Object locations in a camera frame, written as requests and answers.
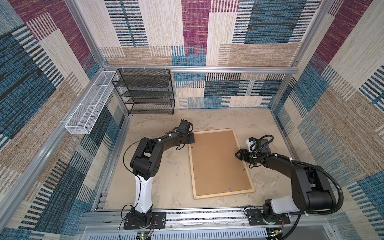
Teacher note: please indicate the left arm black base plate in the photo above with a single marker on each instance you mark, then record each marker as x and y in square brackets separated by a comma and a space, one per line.
[155, 219]

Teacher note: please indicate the black wire mesh shelf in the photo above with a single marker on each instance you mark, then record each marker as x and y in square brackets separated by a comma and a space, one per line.
[145, 91]

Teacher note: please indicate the white wire mesh basket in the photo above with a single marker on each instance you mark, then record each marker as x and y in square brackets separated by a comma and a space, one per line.
[86, 114]

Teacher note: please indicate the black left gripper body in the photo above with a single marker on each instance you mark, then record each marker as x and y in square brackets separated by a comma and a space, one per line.
[189, 138]

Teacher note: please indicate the aluminium mounting rail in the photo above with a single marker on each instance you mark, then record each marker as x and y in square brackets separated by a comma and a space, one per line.
[182, 224]

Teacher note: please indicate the brown cardboard backing board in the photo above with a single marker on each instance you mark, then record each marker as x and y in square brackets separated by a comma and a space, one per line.
[219, 162]

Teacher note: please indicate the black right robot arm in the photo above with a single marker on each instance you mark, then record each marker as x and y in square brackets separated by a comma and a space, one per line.
[314, 191]

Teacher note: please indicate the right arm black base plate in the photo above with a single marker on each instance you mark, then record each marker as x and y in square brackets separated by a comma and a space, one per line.
[256, 217]

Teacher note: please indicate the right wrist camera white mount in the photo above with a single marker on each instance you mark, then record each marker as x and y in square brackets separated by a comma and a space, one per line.
[252, 144]

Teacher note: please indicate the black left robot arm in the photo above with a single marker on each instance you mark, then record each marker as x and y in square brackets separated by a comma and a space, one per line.
[146, 162]

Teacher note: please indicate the light wooden picture frame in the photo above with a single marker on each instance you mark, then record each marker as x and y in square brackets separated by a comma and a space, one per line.
[192, 168]

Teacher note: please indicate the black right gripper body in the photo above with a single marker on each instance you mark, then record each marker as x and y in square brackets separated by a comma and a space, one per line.
[251, 157]

